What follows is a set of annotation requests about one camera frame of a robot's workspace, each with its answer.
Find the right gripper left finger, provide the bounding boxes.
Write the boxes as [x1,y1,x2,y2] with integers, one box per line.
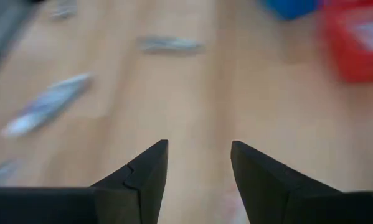
[91,139,169,224]

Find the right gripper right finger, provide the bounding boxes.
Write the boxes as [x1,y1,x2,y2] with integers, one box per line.
[230,140,342,224]

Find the white purple toothpaste tube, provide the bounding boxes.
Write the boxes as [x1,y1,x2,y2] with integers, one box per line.
[0,72,94,138]

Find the dark comb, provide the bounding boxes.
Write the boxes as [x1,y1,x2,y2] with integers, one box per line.
[0,159,21,185]

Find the nail clipper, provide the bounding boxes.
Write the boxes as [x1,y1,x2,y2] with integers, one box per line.
[137,35,206,56]

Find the blue toothbrush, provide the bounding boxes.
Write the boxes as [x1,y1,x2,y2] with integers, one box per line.
[48,0,78,20]

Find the red plastic basket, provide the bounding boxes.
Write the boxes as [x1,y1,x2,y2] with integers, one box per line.
[321,0,373,84]

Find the blue plastic basket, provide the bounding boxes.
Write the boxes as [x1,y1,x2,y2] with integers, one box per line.
[259,0,323,20]

